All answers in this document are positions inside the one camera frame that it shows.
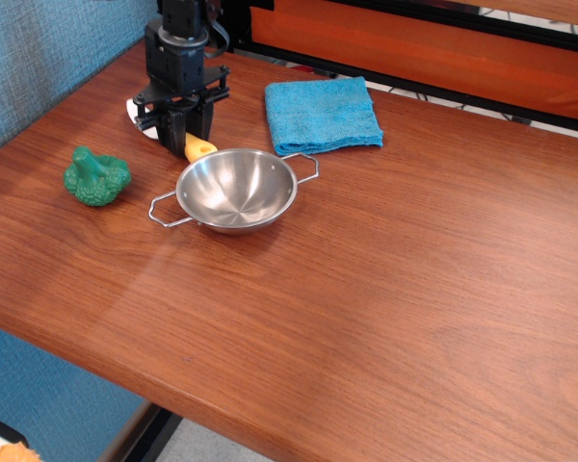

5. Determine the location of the orange panel with black frame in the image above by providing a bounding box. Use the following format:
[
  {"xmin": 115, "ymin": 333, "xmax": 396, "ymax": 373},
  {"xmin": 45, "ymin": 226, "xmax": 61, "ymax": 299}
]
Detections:
[{"xmin": 221, "ymin": 1, "xmax": 578, "ymax": 131}]

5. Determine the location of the black table leg frame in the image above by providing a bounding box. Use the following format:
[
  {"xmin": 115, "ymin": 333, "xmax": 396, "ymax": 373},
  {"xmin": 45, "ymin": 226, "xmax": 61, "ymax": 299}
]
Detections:
[{"xmin": 97, "ymin": 400, "xmax": 182, "ymax": 462}]

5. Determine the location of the blue folded cloth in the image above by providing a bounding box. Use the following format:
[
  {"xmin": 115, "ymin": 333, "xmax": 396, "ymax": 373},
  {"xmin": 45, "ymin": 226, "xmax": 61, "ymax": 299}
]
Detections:
[{"xmin": 265, "ymin": 77, "xmax": 383, "ymax": 156}]

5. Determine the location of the silver metal bowl with handles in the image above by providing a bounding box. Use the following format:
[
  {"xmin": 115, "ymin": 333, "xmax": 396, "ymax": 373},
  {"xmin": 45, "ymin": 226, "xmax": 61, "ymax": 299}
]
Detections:
[{"xmin": 148, "ymin": 148, "xmax": 320, "ymax": 235}]

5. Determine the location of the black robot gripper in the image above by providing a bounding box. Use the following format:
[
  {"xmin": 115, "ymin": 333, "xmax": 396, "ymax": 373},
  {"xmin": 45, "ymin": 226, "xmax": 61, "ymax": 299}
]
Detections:
[{"xmin": 133, "ymin": 18, "xmax": 229, "ymax": 157}]

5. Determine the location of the orange black object bottom-left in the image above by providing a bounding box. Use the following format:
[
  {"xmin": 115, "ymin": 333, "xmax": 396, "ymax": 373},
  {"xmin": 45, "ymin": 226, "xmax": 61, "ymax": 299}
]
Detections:
[{"xmin": 0, "ymin": 422, "xmax": 41, "ymax": 462}]

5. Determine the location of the green toy broccoli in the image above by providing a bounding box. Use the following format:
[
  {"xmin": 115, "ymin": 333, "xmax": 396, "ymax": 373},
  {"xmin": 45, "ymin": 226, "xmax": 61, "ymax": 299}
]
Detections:
[{"xmin": 64, "ymin": 146, "xmax": 132, "ymax": 207}]

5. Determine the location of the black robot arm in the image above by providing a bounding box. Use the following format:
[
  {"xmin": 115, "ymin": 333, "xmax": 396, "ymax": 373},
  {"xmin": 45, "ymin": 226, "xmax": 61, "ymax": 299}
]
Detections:
[{"xmin": 133, "ymin": 1, "xmax": 229, "ymax": 156}]

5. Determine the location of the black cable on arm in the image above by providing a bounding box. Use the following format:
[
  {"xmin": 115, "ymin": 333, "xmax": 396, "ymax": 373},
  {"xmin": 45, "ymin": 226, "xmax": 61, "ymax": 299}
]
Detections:
[{"xmin": 202, "ymin": 13, "xmax": 230, "ymax": 62}]

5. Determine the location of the yellow-handled toy knife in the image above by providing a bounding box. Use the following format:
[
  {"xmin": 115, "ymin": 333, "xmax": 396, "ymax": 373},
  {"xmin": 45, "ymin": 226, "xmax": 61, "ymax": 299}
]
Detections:
[{"xmin": 126, "ymin": 99, "xmax": 218, "ymax": 163}]

